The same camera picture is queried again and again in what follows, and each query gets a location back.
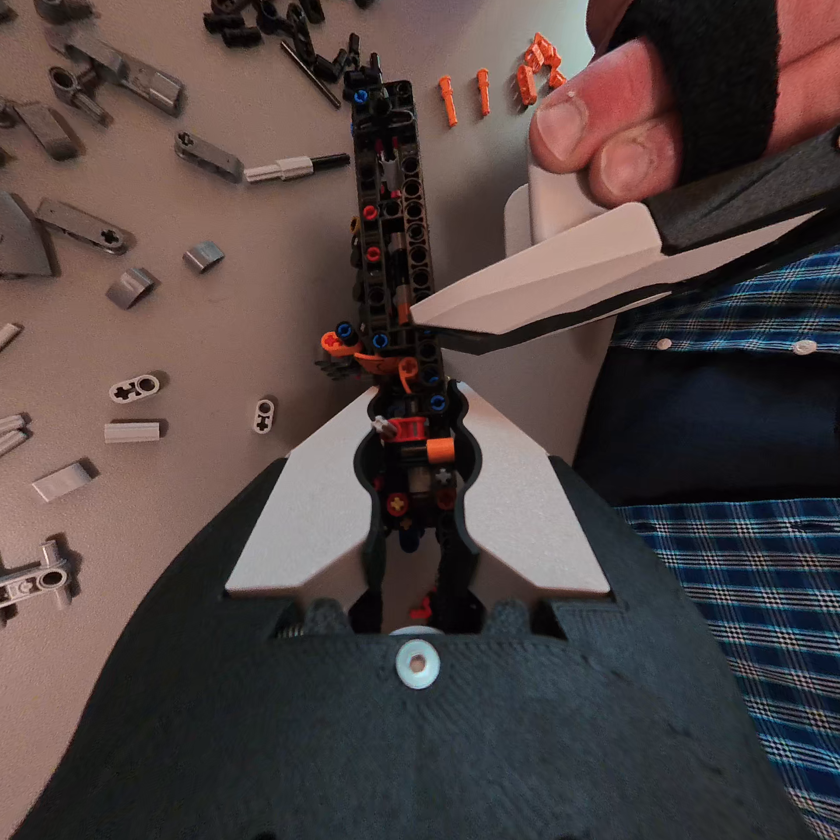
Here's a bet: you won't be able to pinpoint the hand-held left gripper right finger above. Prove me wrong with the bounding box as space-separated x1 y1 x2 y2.
451 381 613 603

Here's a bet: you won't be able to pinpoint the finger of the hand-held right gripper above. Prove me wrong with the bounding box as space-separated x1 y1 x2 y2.
410 202 824 337
446 287 678 357

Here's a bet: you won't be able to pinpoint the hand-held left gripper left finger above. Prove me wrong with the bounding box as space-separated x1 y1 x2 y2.
225 386 389 618

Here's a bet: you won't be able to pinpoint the lego car chassis model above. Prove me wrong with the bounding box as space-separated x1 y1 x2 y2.
315 69 483 634

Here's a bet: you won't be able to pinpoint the black axle with grey sleeve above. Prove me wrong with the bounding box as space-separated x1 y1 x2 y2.
244 153 352 185

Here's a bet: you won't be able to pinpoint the cluster of orange lego connectors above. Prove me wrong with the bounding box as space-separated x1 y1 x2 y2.
525 33 568 89

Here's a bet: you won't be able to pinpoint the pile of black lego pieces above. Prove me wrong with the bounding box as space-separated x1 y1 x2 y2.
203 0 385 109

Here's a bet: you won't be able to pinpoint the scattered grey lego pieces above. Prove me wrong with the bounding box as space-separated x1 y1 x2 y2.
0 0 227 611

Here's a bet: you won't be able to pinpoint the person's right hand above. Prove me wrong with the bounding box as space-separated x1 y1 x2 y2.
528 0 840 210

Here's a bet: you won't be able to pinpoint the dark navy garment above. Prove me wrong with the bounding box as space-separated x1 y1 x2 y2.
574 351 840 509

